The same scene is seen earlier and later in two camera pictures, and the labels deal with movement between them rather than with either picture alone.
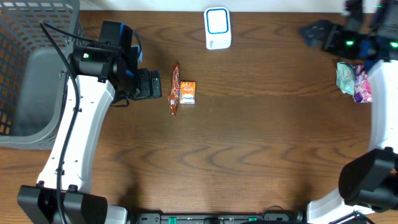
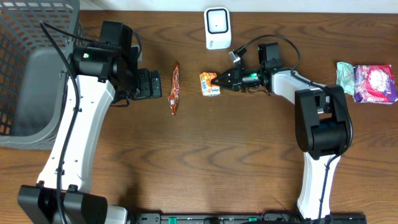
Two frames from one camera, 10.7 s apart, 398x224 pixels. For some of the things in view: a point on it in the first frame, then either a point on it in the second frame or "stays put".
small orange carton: [187, 92] to [208, 89]
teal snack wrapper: [345, 77] stays put
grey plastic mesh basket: [37, 38] stays put
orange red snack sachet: [173, 96] stays put
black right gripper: [330, 43] to [235, 79]
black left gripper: [154, 83] stays put
